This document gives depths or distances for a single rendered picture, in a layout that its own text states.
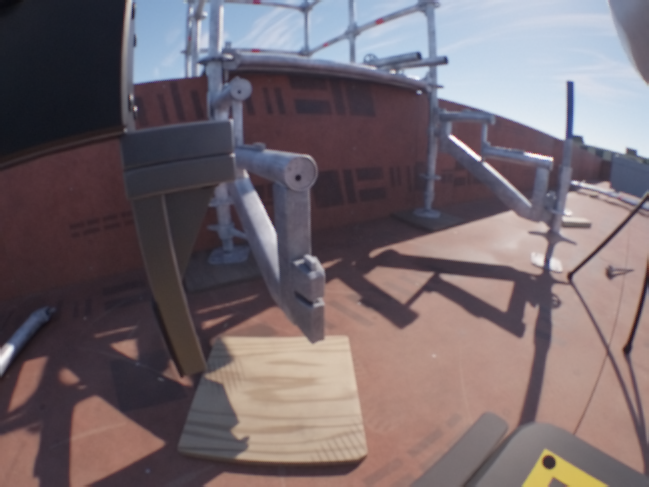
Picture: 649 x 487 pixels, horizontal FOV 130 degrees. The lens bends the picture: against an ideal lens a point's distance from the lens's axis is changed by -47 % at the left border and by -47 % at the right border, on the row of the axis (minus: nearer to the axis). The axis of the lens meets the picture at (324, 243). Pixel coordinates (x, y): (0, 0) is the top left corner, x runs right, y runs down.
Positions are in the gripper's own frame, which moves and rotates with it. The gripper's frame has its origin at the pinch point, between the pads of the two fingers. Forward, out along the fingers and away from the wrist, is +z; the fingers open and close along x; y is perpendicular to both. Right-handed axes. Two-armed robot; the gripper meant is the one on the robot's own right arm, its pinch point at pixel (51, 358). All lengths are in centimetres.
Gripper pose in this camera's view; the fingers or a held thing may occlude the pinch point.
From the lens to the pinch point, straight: 15.3
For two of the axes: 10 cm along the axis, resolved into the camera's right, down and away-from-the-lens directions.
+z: 0.1, 9.3, 3.8
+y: 5.6, 3.1, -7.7
